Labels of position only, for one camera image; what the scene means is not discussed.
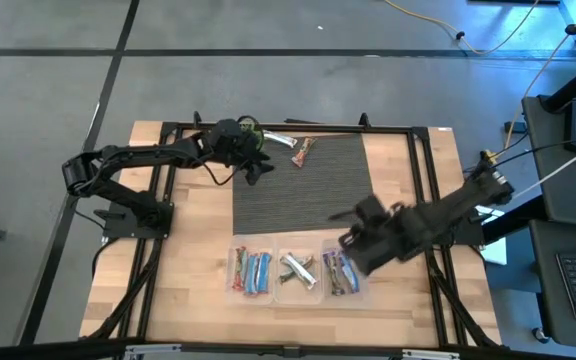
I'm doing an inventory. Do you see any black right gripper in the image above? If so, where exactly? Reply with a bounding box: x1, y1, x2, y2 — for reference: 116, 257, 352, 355
327, 195, 422, 277

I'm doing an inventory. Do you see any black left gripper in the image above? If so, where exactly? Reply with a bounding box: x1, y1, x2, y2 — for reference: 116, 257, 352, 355
206, 118, 275, 186

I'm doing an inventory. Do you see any purple blue granola bar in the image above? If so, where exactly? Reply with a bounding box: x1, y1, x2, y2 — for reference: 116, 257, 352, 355
338, 253, 361, 294
322, 249, 345, 297

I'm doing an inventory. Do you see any orange green granola bar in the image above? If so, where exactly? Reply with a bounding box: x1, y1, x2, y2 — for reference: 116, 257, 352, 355
290, 136, 318, 169

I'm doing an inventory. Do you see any green granola bar silver back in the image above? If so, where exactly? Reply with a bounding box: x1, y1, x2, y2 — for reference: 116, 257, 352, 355
280, 251, 318, 291
262, 129, 299, 149

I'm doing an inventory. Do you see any green chewy granola bar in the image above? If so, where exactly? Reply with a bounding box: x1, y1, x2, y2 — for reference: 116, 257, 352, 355
278, 255, 314, 285

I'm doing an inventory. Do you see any blue red granola bar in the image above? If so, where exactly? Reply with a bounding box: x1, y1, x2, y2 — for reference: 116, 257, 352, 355
244, 252, 261, 296
256, 251, 273, 295

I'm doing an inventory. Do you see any red chewy granola bar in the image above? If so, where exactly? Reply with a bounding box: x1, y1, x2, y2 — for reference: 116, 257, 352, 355
231, 245, 249, 293

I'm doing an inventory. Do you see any dark grey woven mat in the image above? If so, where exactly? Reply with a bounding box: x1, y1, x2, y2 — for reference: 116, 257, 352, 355
231, 132, 374, 236

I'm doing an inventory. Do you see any clear plastic bin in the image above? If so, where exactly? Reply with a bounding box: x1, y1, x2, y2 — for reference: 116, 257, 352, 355
273, 234, 324, 306
320, 237, 372, 308
225, 234, 276, 306

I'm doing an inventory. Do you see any black side table with keyboard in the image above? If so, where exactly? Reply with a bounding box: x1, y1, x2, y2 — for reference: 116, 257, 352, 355
527, 219, 576, 352

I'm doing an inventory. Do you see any black stand leg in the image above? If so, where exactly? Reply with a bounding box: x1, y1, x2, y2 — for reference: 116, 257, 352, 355
541, 49, 576, 114

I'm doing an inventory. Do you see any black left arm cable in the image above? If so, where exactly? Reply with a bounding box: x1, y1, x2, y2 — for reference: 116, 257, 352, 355
199, 158, 240, 188

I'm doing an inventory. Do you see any black aluminium table frame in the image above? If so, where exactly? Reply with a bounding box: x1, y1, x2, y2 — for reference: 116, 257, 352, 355
80, 110, 504, 360

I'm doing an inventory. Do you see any silver frame bracket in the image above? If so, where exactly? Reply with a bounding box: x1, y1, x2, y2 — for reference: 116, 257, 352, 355
124, 343, 183, 359
401, 348, 462, 360

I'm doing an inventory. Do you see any thick white cable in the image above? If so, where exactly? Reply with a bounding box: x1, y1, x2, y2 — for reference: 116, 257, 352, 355
511, 148, 576, 201

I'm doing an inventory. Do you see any yellow floor cable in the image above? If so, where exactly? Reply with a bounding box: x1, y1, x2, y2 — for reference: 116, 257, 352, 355
382, 0, 542, 56

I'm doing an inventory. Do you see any beige floor cable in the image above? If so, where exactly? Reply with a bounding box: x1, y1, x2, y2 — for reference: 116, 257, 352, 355
505, 0, 576, 151

